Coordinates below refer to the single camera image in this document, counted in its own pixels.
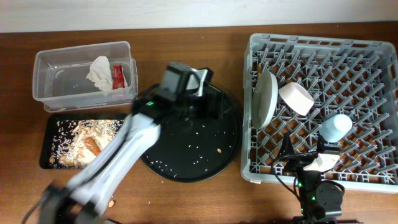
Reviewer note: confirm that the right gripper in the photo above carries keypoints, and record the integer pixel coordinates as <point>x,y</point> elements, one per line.
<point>298,161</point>

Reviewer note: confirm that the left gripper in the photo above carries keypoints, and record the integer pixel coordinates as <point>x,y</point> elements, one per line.
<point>209,111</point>

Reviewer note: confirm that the light blue cup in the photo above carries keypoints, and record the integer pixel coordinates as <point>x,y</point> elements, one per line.
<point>335,128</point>

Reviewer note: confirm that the pink bowl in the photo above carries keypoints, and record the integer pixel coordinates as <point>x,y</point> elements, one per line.
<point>297,98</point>

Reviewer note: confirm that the white plate with food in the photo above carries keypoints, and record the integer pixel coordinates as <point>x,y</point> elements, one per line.
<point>264,100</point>

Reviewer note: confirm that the red snack wrapper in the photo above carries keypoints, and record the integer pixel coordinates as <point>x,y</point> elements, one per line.
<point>118,77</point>

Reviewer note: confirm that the white napkin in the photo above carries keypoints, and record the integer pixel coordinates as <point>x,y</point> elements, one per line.
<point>100,74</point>

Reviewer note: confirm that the orange carrot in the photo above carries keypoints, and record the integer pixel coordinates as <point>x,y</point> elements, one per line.
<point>92,146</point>

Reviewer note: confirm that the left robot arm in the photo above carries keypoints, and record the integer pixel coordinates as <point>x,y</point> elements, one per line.
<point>86,195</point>

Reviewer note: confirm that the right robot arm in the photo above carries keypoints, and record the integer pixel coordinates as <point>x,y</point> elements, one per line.
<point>320,200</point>

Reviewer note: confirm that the grey dishwasher rack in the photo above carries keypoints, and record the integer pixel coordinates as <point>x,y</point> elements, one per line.
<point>357,78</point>

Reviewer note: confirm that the round black tray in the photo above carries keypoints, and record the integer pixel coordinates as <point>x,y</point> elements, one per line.
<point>187,150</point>

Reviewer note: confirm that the clear plastic bin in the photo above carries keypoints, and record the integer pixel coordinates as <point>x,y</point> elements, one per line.
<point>59,78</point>

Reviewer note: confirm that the black rectangular tray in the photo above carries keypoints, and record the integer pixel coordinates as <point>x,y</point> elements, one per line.
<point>58,135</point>

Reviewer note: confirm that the spilled rice and nuts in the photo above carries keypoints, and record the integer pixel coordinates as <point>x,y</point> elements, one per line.
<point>77,154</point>

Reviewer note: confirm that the peanut shell on table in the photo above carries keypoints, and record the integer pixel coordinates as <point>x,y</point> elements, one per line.
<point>111,203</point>

